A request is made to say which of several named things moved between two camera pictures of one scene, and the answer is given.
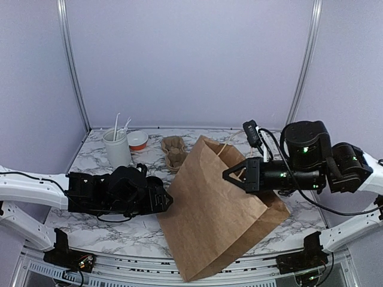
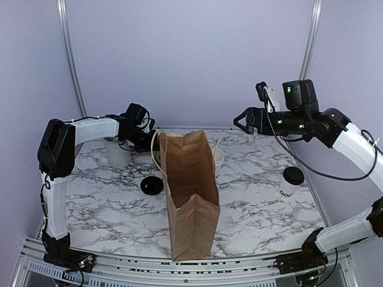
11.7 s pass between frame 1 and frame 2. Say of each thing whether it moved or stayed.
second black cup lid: stayed
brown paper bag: moved
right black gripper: moved
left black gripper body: moved
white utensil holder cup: stayed
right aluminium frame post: stayed
